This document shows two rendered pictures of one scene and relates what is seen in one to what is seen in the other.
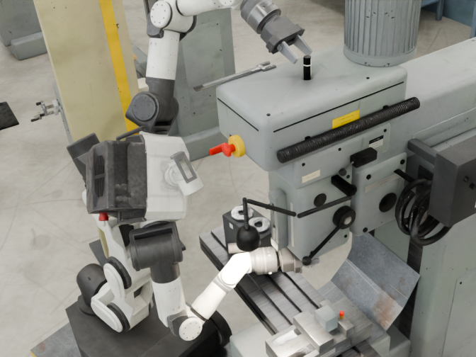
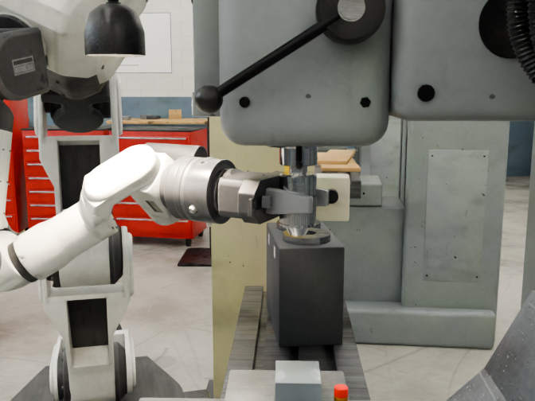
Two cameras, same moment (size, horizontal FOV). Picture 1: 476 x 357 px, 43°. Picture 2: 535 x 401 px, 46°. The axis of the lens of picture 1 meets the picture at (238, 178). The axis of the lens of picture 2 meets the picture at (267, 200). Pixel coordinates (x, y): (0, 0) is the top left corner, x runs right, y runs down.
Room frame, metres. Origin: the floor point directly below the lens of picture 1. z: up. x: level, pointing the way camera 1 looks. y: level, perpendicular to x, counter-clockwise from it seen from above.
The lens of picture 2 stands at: (0.74, -0.56, 1.38)
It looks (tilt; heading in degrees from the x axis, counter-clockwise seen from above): 10 degrees down; 29
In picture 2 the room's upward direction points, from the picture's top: straight up
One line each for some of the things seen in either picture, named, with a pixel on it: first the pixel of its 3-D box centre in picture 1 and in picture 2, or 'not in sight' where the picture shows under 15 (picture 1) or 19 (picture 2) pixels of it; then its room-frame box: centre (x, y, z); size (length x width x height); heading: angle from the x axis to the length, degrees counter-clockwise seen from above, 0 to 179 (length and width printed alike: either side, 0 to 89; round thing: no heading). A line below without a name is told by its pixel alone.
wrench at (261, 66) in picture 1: (234, 76); not in sight; (1.49, -0.02, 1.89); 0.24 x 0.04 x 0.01; 117
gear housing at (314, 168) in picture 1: (319, 138); not in sight; (1.47, -0.25, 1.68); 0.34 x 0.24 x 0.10; 117
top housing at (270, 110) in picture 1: (312, 101); not in sight; (1.46, -0.22, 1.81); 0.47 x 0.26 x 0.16; 117
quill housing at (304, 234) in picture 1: (309, 200); (303, 7); (1.45, -0.21, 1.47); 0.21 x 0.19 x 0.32; 27
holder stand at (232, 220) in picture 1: (251, 237); (302, 276); (1.83, -0.03, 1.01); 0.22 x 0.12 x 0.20; 35
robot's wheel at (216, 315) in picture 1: (213, 326); not in sight; (1.82, 0.17, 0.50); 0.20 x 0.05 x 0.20; 43
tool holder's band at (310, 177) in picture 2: not in sight; (298, 177); (1.45, -0.21, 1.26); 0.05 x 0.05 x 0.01
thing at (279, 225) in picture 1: (278, 219); (208, 29); (1.40, -0.11, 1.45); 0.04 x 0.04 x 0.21; 27
